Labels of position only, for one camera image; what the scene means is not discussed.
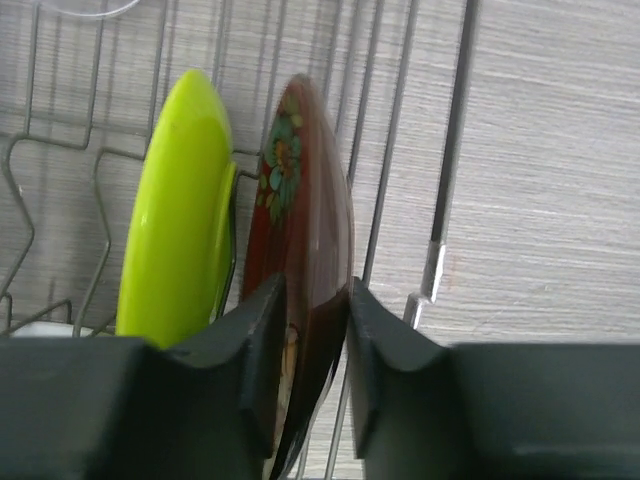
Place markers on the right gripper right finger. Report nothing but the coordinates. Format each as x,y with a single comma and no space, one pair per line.
488,410

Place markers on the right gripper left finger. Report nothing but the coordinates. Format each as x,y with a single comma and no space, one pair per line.
119,408

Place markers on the lime green plate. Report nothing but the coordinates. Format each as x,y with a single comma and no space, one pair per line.
177,257

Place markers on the red floral plate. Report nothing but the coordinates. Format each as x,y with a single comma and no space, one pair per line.
302,227

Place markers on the clear glass cup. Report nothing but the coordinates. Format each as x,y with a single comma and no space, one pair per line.
89,9

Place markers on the blue patterned bowl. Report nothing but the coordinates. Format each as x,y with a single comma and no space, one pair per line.
44,329

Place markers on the black wire dish rack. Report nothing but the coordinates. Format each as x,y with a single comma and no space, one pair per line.
80,98

